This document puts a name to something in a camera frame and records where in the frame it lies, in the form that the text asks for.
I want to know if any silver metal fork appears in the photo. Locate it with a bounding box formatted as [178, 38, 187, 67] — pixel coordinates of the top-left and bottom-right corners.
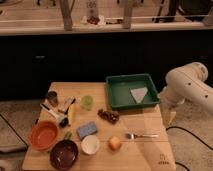
[125, 133, 159, 140]

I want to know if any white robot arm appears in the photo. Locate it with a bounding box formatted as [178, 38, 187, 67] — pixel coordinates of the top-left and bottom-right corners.
[159, 62, 213, 127]

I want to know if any green plastic cup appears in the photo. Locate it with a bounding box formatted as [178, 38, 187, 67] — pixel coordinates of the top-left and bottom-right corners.
[81, 96, 93, 110]

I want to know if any grey triangular cloth piece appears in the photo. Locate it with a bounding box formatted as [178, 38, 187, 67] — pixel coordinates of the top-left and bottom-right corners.
[130, 87, 148, 103]

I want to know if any green plastic tray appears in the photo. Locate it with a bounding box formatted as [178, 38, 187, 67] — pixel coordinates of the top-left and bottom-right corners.
[106, 73, 160, 110]

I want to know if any brown grape bunch toy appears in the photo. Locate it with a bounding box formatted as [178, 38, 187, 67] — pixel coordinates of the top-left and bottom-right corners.
[98, 109, 120, 124]

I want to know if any orange cube toy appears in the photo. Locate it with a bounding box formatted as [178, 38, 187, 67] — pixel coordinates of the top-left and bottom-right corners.
[108, 136, 122, 151]

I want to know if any blue sponge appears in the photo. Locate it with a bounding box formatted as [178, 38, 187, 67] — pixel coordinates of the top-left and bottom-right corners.
[76, 122, 98, 139]

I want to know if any yellow banana toy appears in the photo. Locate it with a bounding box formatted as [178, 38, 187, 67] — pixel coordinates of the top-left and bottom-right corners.
[67, 104, 76, 125]

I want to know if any small green toy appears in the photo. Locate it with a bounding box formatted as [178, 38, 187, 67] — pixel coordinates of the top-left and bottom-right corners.
[64, 131, 72, 140]

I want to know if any brown black rectangular block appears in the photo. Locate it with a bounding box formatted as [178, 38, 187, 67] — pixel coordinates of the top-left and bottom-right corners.
[58, 97, 75, 113]

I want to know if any dark purple bowl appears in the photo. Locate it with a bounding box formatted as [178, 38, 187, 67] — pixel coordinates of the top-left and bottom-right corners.
[50, 140, 78, 171]

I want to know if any silver metal can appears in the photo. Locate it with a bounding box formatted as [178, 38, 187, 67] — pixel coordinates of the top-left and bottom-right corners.
[46, 91, 58, 107]

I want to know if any orange bowl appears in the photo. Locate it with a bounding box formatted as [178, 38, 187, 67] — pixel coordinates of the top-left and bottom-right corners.
[28, 121, 59, 151]

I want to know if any black cable right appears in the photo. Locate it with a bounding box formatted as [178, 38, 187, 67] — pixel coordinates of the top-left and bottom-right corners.
[165, 125, 213, 151]

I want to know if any black cable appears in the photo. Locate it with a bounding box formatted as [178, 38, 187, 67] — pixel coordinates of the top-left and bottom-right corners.
[165, 125, 213, 151]
[0, 113, 30, 154]

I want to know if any wooden post right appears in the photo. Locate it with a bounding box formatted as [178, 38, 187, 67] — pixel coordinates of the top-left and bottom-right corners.
[123, 0, 133, 29]

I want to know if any wooden post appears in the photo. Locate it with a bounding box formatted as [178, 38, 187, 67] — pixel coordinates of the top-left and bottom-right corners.
[123, 0, 133, 29]
[59, 0, 72, 31]

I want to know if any black cable left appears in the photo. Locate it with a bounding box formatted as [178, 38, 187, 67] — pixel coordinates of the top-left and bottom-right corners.
[0, 113, 30, 154]

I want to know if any wooden post left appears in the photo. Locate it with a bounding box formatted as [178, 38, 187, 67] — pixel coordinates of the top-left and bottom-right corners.
[59, 0, 72, 31]

